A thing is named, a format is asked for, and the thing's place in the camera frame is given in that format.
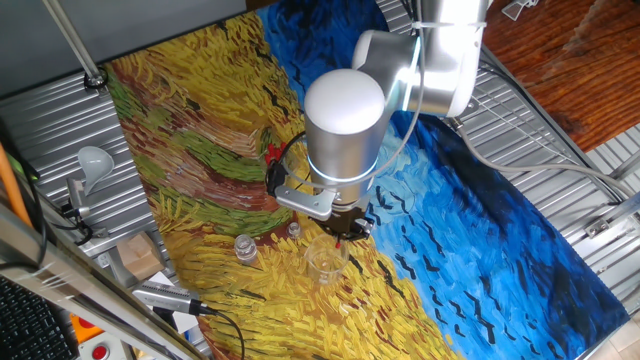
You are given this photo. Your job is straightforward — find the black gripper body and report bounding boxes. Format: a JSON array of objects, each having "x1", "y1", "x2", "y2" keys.
[{"x1": 319, "y1": 203, "x2": 374, "y2": 236}]

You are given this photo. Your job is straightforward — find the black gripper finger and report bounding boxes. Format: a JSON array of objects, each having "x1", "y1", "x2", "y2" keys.
[
  {"x1": 325, "y1": 225, "x2": 351, "y2": 245},
  {"x1": 348, "y1": 217, "x2": 376, "y2": 242}
]

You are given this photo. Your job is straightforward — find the clear glass beaker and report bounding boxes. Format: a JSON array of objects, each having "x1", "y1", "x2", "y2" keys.
[
  {"x1": 263, "y1": 141, "x2": 307, "y2": 191},
  {"x1": 302, "y1": 233, "x2": 351, "y2": 287}
]

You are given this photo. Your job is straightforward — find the Van Gogh painting tablecloth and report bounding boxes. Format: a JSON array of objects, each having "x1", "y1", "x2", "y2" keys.
[{"x1": 104, "y1": 0, "x2": 631, "y2": 360}]

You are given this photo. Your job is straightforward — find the clear glass bottle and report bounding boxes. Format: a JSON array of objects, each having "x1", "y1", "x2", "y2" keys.
[{"x1": 233, "y1": 233, "x2": 260, "y2": 266}]

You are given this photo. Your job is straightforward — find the grey base conduit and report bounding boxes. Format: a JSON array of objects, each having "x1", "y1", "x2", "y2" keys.
[{"x1": 449, "y1": 117, "x2": 637, "y2": 200}]

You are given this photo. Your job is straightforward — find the brown cardboard box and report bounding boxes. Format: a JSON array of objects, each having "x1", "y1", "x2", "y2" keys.
[{"x1": 116, "y1": 230, "x2": 167, "y2": 282}]

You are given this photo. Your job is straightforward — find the white plastic ladle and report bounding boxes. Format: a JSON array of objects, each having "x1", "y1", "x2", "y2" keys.
[{"x1": 76, "y1": 145, "x2": 116, "y2": 197}]

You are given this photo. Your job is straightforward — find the black table clamp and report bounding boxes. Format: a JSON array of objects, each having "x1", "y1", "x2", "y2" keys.
[{"x1": 58, "y1": 199, "x2": 97, "y2": 247}]

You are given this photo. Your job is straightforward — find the grey box red button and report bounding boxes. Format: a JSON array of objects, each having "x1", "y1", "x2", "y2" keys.
[{"x1": 78, "y1": 332, "x2": 127, "y2": 360}]

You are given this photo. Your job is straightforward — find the orange box red button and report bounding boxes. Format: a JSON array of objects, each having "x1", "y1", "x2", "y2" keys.
[{"x1": 68, "y1": 312, "x2": 105, "y2": 346}]

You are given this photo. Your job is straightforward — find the clear acrylic stand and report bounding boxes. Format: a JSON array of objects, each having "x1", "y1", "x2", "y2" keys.
[{"x1": 501, "y1": 0, "x2": 540, "y2": 22}]

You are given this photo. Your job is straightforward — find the black keyboard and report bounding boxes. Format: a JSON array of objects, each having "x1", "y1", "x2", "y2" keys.
[{"x1": 0, "y1": 277, "x2": 80, "y2": 360}]

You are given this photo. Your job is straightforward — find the metal pole black foot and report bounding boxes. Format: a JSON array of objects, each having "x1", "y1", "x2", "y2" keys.
[{"x1": 42, "y1": 0, "x2": 109, "y2": 92}]

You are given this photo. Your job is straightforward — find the orange pole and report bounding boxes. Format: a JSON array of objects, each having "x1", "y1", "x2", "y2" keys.
[{"x1": 0, "y1": 142, "x2": 34, "y2": 229}]

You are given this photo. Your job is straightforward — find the silver camera bracket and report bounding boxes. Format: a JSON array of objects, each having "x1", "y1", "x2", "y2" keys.
[{"x1": 274, "y1": 184, "x2": 338, "y2": 222}]

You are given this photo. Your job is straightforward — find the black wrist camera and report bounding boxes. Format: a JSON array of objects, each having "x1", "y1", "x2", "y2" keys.
[{"x1": 264, "y1": 159, "x2": 290, "y2": 199}]

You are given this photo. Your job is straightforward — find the black depth camera cable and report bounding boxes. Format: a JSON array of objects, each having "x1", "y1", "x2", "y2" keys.
[{"x1": 198, "y1": 303, "x2": 247, "y2": 360}]

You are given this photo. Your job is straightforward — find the silver depth camera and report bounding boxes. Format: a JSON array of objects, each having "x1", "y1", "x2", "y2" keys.
[{"x1": 131, "y1": 280, "x2": 204, "y2": 317}]

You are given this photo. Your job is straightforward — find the metal corner bracket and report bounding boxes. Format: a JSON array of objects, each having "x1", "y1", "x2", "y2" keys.
[{"x1": 583, "y1": 192, "x2": 640, "y2": 240}]

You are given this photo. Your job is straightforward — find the silver clamp mounted camera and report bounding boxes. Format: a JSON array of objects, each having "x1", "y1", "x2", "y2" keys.
[{"x1": 66, "y1": 177, "x2": 87, "y2": 214}]

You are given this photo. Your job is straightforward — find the aluminium frame bar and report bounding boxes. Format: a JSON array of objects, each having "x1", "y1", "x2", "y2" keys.
[{"x1": 0, "y1": 202, "x2": 209, "y2": 360}]

